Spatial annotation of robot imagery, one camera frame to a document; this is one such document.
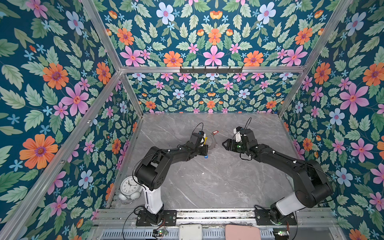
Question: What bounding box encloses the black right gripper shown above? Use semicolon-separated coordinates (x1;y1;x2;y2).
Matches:
222;138;249;155

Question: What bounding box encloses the right small circuit board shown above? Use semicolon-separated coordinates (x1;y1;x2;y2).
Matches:
273;229;290;240

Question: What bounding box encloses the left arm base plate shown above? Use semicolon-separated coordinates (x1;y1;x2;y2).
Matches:
136;210;178;227

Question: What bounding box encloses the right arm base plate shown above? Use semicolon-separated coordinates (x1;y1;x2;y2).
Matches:
254;209;298;226

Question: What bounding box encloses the black wall hook rack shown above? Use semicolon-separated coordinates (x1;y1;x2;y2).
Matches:
179;66;243;75

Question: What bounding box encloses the silver metal keyring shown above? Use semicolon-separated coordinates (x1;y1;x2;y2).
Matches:
206;133;218;150

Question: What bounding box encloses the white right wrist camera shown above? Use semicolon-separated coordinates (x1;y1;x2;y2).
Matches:
234;126;244;143

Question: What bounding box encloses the small green circuit board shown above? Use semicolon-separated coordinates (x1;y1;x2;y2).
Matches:
152;230;169;238

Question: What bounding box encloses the white plastic box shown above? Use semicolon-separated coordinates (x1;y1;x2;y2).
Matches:
179;224;203;240

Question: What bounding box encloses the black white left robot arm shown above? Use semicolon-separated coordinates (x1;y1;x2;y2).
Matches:
133;131;208;225

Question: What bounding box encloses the left camera black cable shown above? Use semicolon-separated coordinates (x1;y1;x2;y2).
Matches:
191;122;205;136

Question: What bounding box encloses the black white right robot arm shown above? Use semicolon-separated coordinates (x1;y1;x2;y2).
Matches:
222;127;334;225

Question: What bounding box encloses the pink plastic box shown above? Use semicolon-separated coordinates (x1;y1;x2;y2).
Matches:
225;225;262;240

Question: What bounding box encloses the white alarm clock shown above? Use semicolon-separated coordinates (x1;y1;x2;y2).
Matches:
119;176;143;202

